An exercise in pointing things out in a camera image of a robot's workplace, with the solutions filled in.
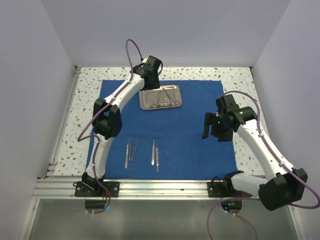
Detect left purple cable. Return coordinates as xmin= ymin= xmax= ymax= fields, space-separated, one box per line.
xmin=77 ymin=38 xmax=143 ymax=215

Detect aluminium mounting rail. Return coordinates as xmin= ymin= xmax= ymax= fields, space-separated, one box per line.
xmin=31 ymin=174 xmax=296 ymax=201

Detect steel instrument tray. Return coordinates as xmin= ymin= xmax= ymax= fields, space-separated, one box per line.
xmin=139 ymin=84 xmax=183 ymax=111

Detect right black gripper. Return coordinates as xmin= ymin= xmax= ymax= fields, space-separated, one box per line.
xmin=202 ymin=112 xmax=233 ymax=143

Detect surgical instruments in tray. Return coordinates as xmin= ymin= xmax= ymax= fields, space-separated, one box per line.
xmin=146 ymin=84 xmax=183 ymax=110

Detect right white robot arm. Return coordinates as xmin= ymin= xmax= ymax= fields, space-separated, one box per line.
xmin=202 ymin=94 xmax=308 ymax=211

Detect purple cable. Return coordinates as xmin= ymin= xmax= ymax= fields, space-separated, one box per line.
xmin=206 ymin=90 xmax=320 ymax=240
xmin=77 ymin=38 xmax=143 ymax=215

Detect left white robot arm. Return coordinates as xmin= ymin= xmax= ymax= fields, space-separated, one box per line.
xmin=82 ymin=55 xmax=163 ymax=197

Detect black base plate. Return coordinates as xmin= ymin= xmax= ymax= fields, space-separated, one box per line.
xmin=72 ymin=181 xmax=120 ymax=198
xmin=206 ymin=176 xmax=252 ymax=198

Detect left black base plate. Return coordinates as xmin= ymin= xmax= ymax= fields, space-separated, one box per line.
xmin=72 ymin=181 xmax=120 ymax=198

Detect thin steel tweezers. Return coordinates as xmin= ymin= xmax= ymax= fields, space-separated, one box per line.
xmin=130 ymin=138 xmax=139 ymax=162

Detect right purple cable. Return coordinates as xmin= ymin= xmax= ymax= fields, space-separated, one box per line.
xmin=206 ymin=90 xmax=320 ymax=240

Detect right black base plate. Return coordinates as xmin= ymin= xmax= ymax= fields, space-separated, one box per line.
xmin=206 ymin=176 xmax=252 ymax=198

